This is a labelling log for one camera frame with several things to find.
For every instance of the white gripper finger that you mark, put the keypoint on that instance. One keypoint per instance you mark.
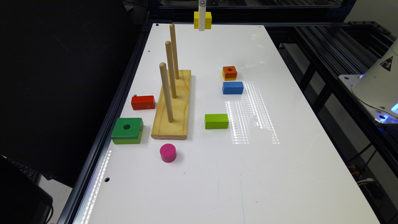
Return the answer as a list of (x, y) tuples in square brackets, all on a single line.
[(202, 14)]

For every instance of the yellow block with hole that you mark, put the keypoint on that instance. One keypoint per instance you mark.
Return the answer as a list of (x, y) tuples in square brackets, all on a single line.
[(208, 20)]

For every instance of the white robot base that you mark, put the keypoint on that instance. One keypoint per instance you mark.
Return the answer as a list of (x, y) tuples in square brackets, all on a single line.
[(376, 89)]

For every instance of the orange block with hole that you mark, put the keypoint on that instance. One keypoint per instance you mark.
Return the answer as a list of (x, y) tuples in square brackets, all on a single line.
[(229, 73)]

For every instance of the blue rectangular block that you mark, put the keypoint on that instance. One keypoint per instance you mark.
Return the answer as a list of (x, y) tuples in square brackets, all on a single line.
[(232, 88)]

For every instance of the red rectangular block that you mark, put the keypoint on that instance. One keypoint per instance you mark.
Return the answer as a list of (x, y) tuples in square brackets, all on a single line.
[(143, 102)]

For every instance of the light green rectangular block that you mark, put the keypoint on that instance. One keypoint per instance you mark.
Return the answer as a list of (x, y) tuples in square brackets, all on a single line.
[(216, 121)]

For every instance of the dark green block with hole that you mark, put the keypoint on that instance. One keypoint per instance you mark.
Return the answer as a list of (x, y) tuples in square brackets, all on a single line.
[(127, 131)]

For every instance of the pink cylinder block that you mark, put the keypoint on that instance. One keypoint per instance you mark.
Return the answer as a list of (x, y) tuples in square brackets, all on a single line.
[(168, 153)]

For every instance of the rear wooden peg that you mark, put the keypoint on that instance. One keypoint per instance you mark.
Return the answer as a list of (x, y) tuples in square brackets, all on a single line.
[(174, 50)]

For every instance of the wooden peg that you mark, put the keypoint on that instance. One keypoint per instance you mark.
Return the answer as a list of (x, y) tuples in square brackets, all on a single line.
[(166, 91), (170, 63), (174, 50)]

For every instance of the middle wooden peg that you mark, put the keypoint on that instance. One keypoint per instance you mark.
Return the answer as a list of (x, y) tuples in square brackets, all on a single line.
[(170, 63)]

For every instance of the front wooden peg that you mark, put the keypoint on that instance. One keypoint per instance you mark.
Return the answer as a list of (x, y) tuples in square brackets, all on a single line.
[(166, 91)]

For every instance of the wooden peg base board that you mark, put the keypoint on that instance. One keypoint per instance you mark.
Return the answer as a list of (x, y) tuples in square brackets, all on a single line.
[(177, 130)]

